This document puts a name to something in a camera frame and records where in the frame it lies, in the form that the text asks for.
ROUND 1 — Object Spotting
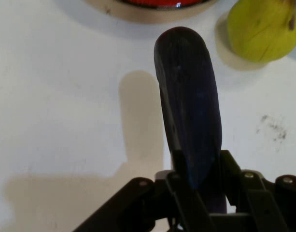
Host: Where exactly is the red enamel plate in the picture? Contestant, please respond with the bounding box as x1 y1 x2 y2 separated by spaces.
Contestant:
117 0 212 10

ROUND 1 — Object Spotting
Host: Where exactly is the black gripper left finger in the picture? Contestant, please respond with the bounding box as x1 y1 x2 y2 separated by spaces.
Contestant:
73 149 217 232

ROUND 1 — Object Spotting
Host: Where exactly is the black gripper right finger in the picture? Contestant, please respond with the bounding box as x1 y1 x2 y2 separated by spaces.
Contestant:
220 149 296 232

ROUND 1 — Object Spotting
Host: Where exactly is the purple toy eggplant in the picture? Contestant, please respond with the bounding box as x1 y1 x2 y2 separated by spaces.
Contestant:
154 26 228 215

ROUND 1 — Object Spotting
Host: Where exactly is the yellow-green toy pear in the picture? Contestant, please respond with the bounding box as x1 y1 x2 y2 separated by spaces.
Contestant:
226 0 296 63

